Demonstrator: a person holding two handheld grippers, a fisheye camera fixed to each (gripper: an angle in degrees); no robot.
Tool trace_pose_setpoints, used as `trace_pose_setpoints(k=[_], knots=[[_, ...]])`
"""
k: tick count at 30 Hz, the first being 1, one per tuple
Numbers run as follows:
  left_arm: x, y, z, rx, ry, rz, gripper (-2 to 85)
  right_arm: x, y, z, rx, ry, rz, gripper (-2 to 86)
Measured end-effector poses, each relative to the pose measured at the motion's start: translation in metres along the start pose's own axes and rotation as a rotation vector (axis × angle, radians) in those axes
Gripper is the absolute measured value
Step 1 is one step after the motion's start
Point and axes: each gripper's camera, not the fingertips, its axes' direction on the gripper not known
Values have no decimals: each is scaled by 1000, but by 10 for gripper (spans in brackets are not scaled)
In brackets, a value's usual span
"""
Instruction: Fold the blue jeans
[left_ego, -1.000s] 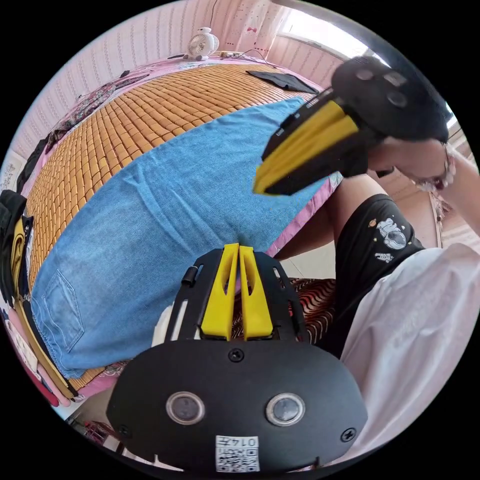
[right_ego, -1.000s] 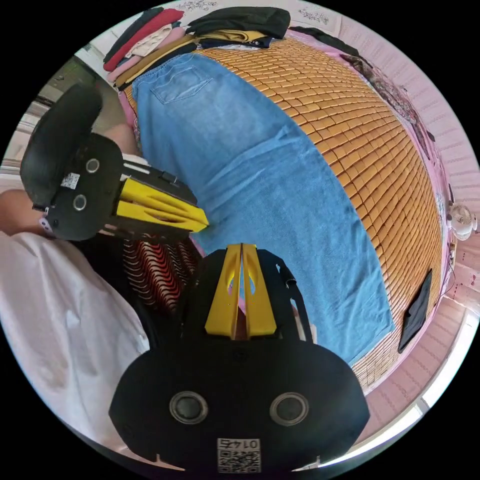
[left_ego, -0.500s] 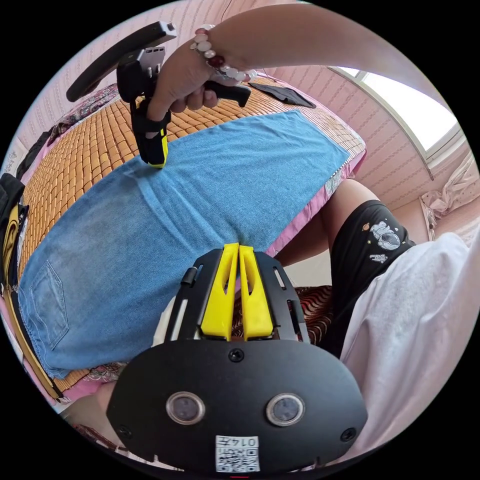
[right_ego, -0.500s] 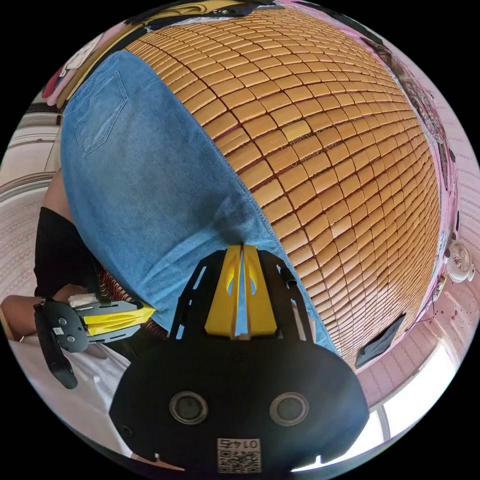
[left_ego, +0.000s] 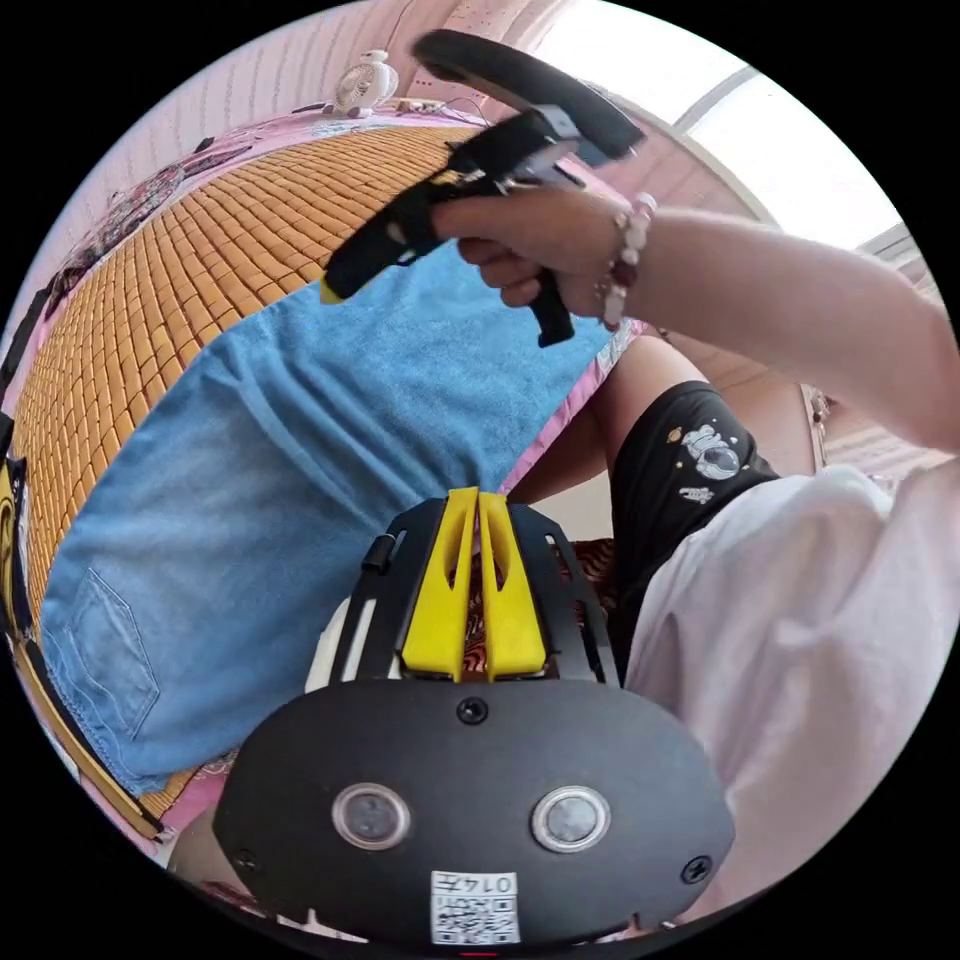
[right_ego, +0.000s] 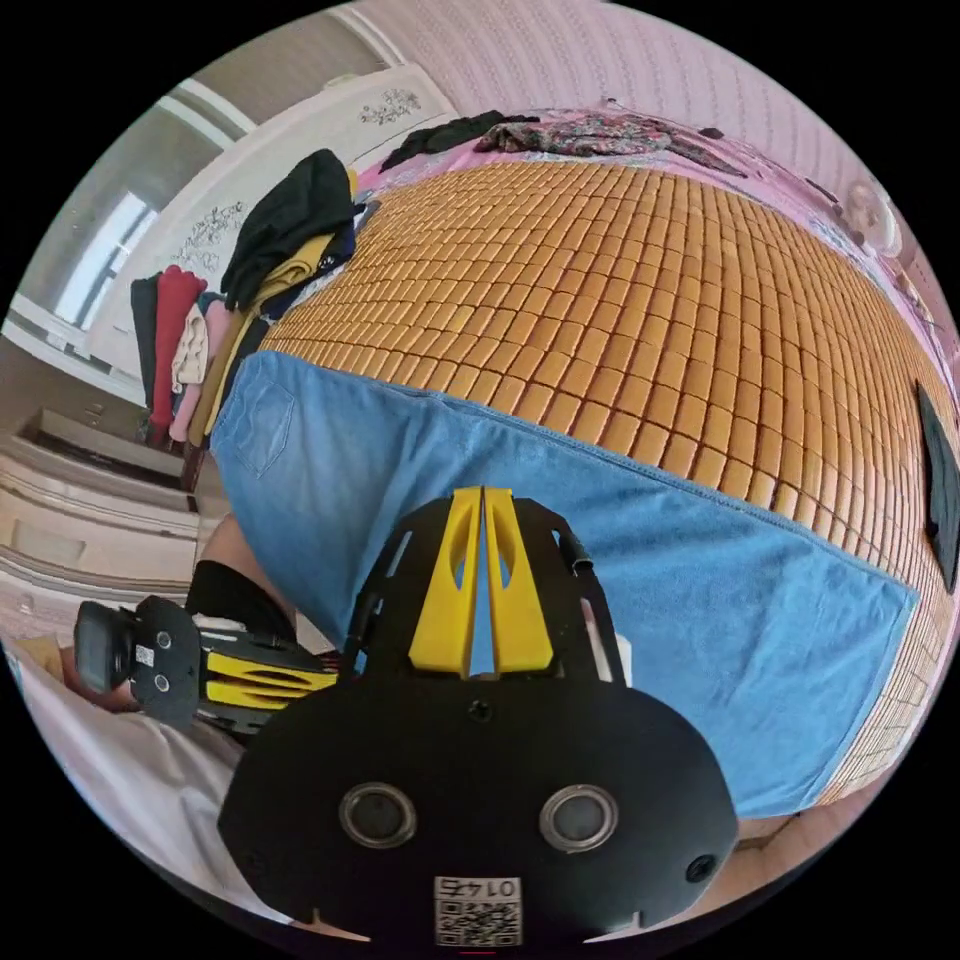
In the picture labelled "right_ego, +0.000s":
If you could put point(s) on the floral patterned garment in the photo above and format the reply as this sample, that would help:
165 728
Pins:
585 135

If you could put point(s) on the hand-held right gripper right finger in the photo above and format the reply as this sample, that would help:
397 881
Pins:
521 630

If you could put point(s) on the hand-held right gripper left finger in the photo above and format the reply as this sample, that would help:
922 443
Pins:
442 615

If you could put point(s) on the blue jeans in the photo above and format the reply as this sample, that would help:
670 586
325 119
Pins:
712 637

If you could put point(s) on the white cupboard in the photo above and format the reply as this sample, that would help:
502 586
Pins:
90 517

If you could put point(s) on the window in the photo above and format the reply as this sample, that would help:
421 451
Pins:
112 255

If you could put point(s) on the black garment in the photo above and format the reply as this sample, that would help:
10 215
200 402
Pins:
450 135

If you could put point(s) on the person's body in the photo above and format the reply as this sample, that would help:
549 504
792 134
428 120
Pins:
135 787

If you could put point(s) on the pile of clothes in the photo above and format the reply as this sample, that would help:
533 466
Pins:
174 337

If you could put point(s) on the bed with woven mat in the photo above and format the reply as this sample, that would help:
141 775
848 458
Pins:
637 300

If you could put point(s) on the person's left hand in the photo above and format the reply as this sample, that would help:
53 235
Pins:
105 696

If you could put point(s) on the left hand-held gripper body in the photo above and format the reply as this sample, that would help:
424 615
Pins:
161 660

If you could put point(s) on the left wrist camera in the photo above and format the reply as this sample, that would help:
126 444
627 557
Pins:
97 645

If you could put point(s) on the dark flat cloth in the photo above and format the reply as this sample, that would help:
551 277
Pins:
942 480

